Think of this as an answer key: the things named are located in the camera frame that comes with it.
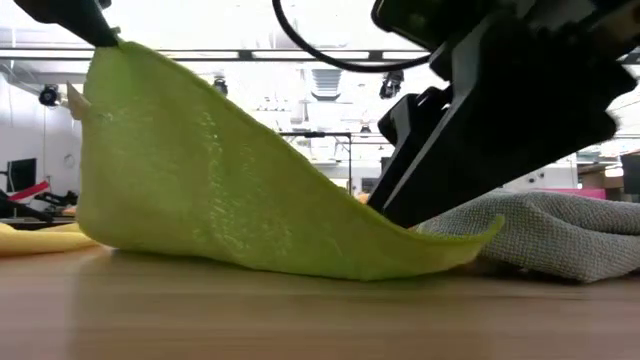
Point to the yellow microfiber towel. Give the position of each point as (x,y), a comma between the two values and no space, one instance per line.
(35,242)

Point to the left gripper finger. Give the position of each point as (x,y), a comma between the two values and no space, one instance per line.
(75,20)

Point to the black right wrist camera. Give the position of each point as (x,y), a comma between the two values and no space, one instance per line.
(425,22)

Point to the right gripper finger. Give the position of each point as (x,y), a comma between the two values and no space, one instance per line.
(410,120)
(500,135)

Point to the small black computer monitor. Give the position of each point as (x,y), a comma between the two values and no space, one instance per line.
(22,175)

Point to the green microfiber towel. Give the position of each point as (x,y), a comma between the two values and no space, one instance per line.
(200,175)

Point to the black background robot arm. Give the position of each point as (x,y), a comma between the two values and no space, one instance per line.
(57,199)

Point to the grey microfiber towel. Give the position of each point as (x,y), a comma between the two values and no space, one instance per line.
(550,235)

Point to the red and white item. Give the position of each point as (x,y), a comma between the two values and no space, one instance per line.
(30,191)

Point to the black ceiling camera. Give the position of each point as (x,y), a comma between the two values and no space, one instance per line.
(391,84)
(220,86)
(48,95)

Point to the black background cabinet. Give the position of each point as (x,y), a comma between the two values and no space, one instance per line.
(631,172)

